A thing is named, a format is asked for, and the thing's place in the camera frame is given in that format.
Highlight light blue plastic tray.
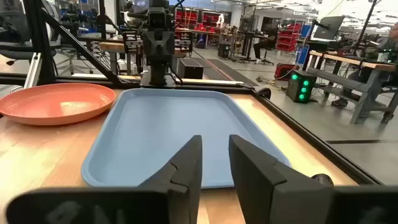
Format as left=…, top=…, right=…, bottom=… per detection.
left=81, top=88, right=292, bottom=189

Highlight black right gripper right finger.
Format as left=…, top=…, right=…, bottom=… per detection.
left=229, top=134, right=398, bottom=224

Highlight black office chair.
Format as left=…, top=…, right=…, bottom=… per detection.
left=0, top=0, right=63, bottom=75

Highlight red bin shelving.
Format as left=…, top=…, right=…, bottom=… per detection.
left=175, top=9, right=231, bottom=32
left=275, top=23, right=305, bottom=53

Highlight grey workbench wooden top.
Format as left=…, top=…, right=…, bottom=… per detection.
left=306, top=49, right=398, bottom=125

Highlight black computer monitor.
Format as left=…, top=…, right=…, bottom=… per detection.
left=310, top=15, right=346, bottom=41

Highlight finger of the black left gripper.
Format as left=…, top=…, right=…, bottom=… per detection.
left=123, top=30, right=143, bottom=54
left=175, top=30, right=193, bottom=53

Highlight orange plastic plate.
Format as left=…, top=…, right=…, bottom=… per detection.
left=0, top=82, right=116, bottom=126

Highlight distant seated person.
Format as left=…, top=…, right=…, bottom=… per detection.
left=253, top=29, right=279, bottom=63

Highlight red toolbox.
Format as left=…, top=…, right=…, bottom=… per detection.
left=274, top=63, right=300, bottom=81

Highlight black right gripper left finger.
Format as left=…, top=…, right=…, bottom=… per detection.
left=6, top=135, right=203, bottom=224

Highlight black computer tower green lights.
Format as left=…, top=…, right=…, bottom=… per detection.
left=286, top=70, right=317, bottom=104

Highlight wooden top table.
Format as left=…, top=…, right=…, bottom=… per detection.
left=99, top=34, right=187, bottom=75

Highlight black box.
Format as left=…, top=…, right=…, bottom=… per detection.
left=177, top=57, right=205, bottom=80

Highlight black floor mat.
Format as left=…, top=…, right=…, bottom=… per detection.
left=192, top=57, right=259, bottom=87

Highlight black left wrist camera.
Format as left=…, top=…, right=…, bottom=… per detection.
left=146, top=6, right=175, bottom=30

